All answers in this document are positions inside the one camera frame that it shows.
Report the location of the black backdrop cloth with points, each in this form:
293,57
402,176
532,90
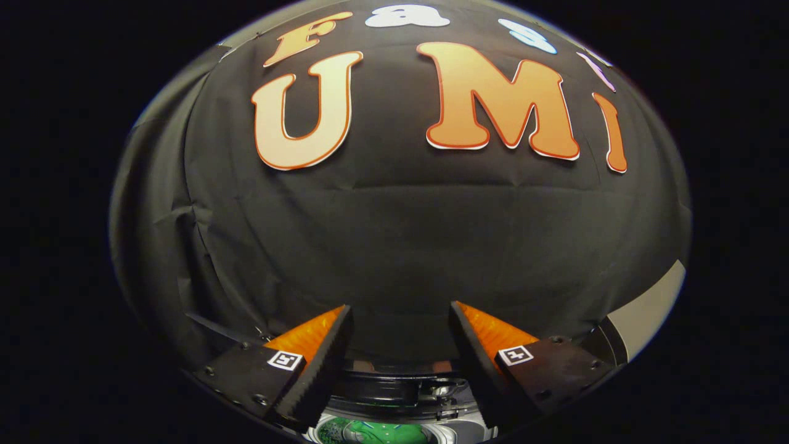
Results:
394,246

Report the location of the dark washing machine lid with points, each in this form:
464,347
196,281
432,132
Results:
394,394

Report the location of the white washing machine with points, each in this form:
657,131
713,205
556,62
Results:
459,430

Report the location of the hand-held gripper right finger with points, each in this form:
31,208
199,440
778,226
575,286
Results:
481,370

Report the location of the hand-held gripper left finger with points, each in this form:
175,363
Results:
323,370

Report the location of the green polo shirt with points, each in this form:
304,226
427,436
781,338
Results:
382,435

